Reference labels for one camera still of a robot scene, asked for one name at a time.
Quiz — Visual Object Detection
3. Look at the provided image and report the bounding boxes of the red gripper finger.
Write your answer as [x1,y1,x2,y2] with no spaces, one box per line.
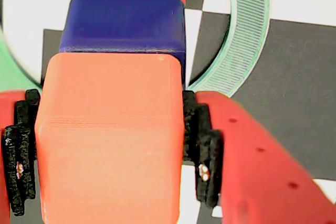
[182,90,336,224]
[0,89,42,224]

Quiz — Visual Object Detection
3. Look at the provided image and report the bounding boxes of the orange cube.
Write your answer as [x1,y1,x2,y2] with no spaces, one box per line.
[34,52,184,224]

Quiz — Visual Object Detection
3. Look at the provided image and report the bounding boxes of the blue cube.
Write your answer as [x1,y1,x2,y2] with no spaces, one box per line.
[59,0,187,90]

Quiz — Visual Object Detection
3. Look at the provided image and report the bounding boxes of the black white marker checkerboard mat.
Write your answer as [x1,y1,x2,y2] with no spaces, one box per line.
[0,0,336,224]

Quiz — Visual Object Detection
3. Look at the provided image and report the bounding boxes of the green ring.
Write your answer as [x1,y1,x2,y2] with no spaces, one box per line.
[0,0,271,98]

